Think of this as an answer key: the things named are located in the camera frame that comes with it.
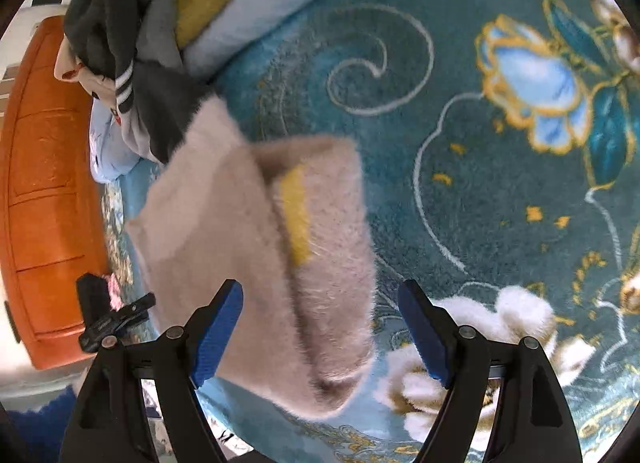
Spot dark grey garment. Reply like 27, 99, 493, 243
63, 0, 206, 164

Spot beige fuzzy sweater yellow letters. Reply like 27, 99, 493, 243
126, 97, 376, 421

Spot teal floral plush blanket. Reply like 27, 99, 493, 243
98, 0, 640, 463

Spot orange wooden bed frame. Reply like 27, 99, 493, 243
1, 16, 110, 370

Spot white cream garment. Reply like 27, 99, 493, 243
53, 36, 117, 114

